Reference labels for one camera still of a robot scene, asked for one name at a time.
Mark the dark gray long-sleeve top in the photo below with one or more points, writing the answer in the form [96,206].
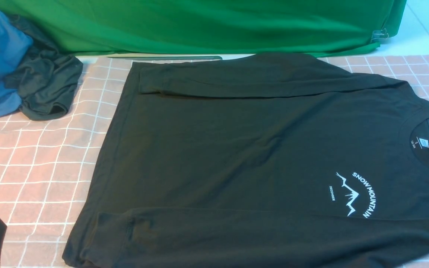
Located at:
[277,160]

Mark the pink white-checked tablecloth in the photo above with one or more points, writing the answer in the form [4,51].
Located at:
[46,166]

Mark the dark crumpled garment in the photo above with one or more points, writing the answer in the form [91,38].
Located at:
[46,79]

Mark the green backdrop cloth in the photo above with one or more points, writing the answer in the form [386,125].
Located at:
[322,28]

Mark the metal binder clip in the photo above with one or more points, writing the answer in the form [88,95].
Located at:
[378,35]

